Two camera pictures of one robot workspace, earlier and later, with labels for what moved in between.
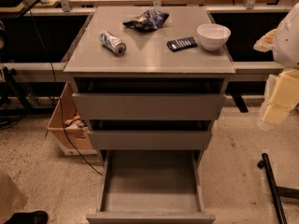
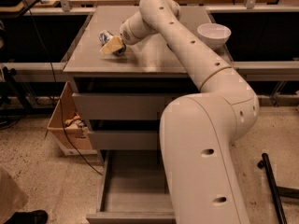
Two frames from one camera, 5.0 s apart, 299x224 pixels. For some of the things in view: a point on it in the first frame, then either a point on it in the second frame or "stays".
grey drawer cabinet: (150, 82) stays
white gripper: (287, 42) -> (128, 35)
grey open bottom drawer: (150, 187) stays
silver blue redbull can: (112, 43) stays
